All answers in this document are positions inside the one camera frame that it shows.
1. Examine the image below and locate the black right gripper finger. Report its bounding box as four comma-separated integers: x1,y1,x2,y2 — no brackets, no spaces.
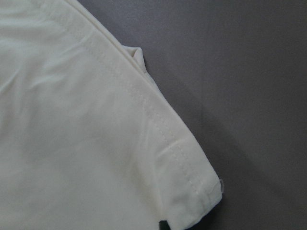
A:
159,221,171,230

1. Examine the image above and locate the cream long sleeve shirt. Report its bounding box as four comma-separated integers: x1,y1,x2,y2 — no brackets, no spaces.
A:
0,0,222,230

